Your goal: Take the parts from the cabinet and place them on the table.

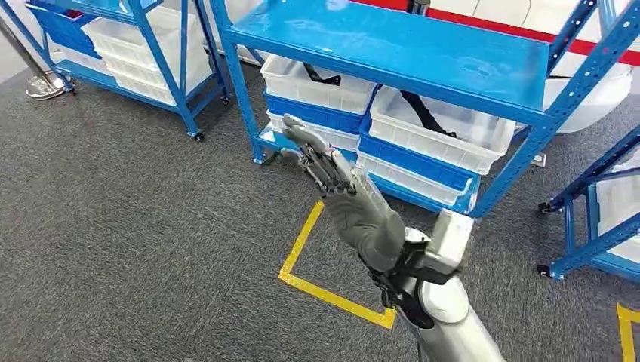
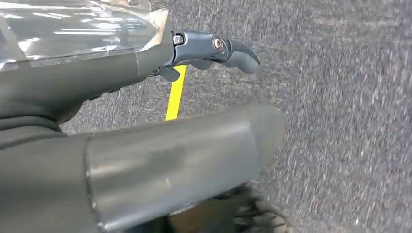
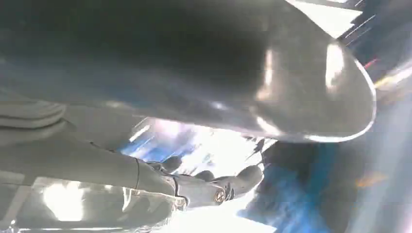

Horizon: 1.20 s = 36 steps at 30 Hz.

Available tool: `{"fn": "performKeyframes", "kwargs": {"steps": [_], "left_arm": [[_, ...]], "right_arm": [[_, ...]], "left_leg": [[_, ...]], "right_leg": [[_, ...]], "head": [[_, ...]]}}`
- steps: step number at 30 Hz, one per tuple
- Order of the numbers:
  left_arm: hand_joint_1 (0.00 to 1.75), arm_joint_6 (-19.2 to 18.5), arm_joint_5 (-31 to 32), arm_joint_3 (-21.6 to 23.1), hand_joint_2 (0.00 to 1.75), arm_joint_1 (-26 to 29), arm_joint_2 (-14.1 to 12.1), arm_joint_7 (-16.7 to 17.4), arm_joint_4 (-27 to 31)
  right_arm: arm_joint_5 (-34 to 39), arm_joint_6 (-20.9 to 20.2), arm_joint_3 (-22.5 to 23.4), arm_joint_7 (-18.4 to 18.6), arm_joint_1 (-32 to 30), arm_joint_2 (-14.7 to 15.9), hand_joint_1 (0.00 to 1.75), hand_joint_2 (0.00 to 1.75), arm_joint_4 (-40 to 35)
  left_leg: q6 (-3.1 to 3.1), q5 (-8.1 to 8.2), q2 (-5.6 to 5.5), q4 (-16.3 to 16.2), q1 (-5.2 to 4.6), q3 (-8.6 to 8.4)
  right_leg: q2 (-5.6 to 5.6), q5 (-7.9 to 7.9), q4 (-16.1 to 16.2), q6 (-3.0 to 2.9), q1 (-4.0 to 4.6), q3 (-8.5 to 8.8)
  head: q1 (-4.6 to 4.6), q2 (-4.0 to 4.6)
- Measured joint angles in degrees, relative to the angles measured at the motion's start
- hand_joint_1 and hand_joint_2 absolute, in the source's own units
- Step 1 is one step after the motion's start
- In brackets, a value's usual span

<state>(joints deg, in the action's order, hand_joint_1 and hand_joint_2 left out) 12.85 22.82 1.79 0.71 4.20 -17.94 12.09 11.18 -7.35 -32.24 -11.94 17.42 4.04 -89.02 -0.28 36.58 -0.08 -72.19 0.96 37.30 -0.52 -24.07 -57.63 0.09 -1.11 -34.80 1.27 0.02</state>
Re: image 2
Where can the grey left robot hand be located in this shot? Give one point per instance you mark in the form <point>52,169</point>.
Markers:
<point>161,167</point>

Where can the yellow floor tape square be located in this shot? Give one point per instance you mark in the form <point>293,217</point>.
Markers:
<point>175,96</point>

